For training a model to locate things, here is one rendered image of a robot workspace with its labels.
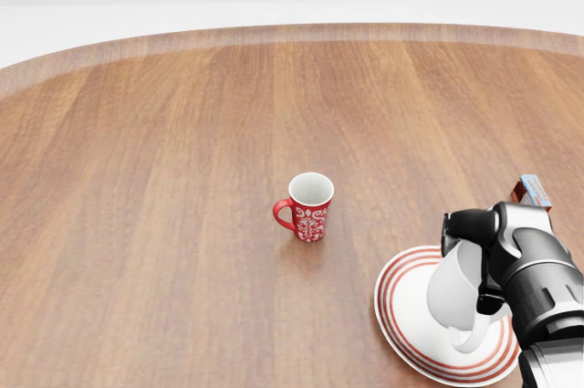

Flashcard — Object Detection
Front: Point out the small printed food box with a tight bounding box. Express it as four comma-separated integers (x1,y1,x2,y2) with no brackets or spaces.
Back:
510,173,553,213

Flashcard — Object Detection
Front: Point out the plain white mug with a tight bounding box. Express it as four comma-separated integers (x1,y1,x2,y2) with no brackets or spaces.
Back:
426,238,507,354

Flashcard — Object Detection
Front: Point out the white plate with red rings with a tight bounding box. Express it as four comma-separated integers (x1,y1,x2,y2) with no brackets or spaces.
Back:
373,245,523,386

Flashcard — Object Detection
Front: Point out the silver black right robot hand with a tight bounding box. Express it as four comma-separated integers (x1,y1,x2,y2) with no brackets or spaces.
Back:
440,201,584,353

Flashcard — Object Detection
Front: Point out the red mug with white pattern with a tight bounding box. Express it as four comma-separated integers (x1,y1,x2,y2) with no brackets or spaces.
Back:
272,172,336,243

